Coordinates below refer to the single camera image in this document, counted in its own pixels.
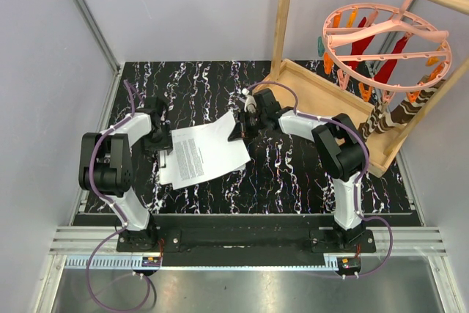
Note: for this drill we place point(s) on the pink round clip hanger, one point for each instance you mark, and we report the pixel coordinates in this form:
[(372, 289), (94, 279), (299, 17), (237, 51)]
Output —
[(348, 24)]

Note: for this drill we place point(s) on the white slotted cable duct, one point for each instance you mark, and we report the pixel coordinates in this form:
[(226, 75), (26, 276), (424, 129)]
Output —
[(104, 262)]

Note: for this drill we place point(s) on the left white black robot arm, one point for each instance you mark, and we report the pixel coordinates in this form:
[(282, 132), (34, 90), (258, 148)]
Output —
[(106, 168)]

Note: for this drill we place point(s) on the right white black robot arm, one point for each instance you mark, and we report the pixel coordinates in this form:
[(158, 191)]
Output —
[(342, 154)]

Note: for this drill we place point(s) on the red sock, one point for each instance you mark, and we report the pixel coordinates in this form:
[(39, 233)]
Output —
[(357, 49), (384, 73)]

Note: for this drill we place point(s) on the brown striped sock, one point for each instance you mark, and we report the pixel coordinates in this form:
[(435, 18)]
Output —
[(368, 127), (407, 109)]

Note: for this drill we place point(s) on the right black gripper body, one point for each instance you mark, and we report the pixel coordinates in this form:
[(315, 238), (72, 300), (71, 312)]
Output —
[(253, 122)]

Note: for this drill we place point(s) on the wooden drying rack stand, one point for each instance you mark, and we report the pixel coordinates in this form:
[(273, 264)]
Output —
[(318, 95)]

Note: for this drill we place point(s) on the white clipboard folder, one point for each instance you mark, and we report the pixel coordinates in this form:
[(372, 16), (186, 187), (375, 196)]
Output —
[(166, 172)]

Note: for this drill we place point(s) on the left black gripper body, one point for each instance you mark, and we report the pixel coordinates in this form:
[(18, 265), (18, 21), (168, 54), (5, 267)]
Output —
[(159, 139)]

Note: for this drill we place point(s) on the aluminium frame rail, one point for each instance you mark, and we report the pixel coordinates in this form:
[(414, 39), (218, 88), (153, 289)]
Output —
[(54, 264)]

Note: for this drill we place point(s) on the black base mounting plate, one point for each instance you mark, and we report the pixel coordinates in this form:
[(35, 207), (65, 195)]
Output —
[(244, 247)]

